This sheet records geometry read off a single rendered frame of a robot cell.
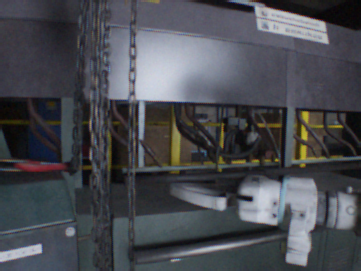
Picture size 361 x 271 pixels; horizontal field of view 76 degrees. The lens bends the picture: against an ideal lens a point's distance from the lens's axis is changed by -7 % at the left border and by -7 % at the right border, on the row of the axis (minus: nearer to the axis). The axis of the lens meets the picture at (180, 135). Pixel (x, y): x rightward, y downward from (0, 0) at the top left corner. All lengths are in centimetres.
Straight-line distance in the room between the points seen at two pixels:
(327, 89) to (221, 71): 63
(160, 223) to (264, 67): 81
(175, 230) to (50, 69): 77
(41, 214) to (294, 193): 44
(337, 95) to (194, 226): 101
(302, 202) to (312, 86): 104
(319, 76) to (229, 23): 55
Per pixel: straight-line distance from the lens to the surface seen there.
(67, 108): 97
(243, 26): 121
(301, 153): 341
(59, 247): 54
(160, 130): 373
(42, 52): 100
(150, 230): 103
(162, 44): 102
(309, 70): 139
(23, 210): 53
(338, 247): 169
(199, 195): 42
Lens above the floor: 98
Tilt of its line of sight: 4 degrees down
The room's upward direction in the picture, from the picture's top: 1 degrees clockwise
